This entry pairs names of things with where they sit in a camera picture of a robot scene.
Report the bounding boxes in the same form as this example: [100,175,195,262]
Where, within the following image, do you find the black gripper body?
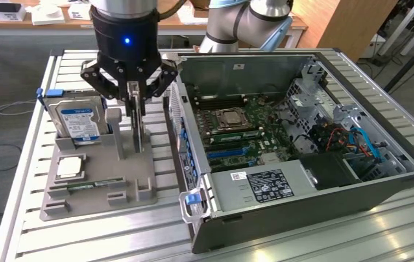
[90,5,163,84]

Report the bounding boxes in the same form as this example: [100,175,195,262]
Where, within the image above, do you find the graphics card with black cooler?
[126,81,147,154]

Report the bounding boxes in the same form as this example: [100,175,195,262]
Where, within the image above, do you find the white printed carton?
[67,2,94,21]

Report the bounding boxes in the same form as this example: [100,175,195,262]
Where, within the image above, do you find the hard disk in blue caddy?
[35,86,107,145]

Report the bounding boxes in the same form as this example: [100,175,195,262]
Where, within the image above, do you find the stack of white papers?
[177,4,209,26]

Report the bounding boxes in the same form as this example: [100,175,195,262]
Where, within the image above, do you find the blue card retainer clips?
[178,117,198,178]

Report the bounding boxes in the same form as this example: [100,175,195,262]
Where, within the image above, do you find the brown cardboard box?
[189,0,211,11]

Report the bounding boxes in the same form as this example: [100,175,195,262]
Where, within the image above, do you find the white round device on box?
[27,4,66,26]

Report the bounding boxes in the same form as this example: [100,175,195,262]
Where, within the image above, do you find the CPU with silver lid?
[55,157,84,180]
[225,110,243,125]

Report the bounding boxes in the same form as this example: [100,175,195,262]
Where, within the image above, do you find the black expansion slot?
[206,141,243,151]

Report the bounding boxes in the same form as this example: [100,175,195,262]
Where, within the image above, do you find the blue expansion slot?
[206,147,251,160]

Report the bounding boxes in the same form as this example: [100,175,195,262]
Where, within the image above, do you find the white box with black lid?
[0,1,28,22]

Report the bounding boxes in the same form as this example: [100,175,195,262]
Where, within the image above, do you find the grey parts rack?
[39,108,159,222]

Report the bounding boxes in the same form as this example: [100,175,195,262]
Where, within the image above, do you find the green motherboard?
[193,92,299,174]

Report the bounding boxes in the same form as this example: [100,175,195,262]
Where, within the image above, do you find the perforated metal disk bay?
[286,62,343,132]

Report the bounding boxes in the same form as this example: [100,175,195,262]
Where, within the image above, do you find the silver chipset heatsink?
[261,153,285,165]

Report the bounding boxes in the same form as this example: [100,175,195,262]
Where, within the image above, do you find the grey power supply unit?
[203,159,319,216]

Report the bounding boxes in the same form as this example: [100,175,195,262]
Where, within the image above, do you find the wooden cabinet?
[297,0,400,62]

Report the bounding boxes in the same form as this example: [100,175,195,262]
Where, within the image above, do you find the black plastic shroud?
[299,152,362,191]

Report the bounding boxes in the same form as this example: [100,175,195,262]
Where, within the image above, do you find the white box with red dot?
[360,34,388,59]

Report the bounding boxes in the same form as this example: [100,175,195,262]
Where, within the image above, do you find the black open PC case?
[163,48,414,254]

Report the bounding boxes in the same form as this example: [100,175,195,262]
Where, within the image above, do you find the black metal pole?
[384,26,414,93]

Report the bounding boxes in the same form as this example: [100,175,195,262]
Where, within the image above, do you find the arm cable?
[155,0,190,20]

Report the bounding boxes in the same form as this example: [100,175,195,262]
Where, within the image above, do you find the metal CPU socket frame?
[215,107,258,130]

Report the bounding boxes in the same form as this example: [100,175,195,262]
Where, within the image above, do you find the grey floor cable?
[0,98,39,116]

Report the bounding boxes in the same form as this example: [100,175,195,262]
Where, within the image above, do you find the multicolour power wire bundle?
[315,124,372,158]

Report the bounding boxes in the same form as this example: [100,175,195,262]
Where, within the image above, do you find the light blue data wire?
[352,127,389,164]

